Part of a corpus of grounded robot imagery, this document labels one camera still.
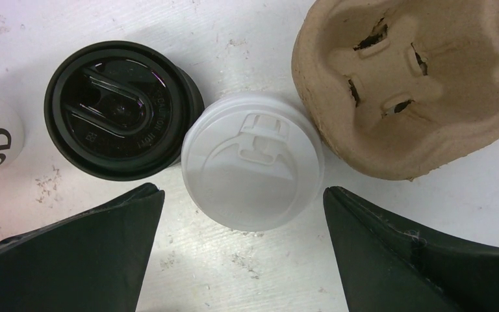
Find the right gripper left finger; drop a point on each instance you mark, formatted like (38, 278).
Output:
(93, 261)

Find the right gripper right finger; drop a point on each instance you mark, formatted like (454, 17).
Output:
(387, 262)

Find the stack of pulp cup carriers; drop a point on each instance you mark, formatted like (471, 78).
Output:
(400, 88)

